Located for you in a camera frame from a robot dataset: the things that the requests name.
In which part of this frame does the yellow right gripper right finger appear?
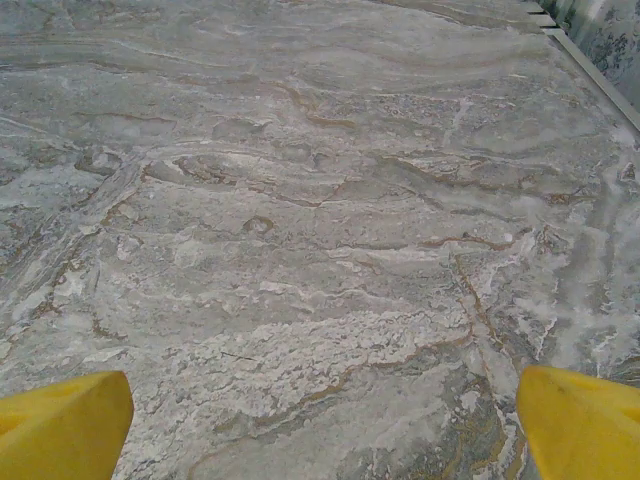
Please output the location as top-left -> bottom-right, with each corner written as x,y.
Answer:
516,364 -> 640,480

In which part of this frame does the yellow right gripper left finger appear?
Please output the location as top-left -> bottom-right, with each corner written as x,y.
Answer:
0,370 -> 136,480

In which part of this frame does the aluminium side frame rail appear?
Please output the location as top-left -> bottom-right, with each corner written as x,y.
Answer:
519,0 -> 640,130

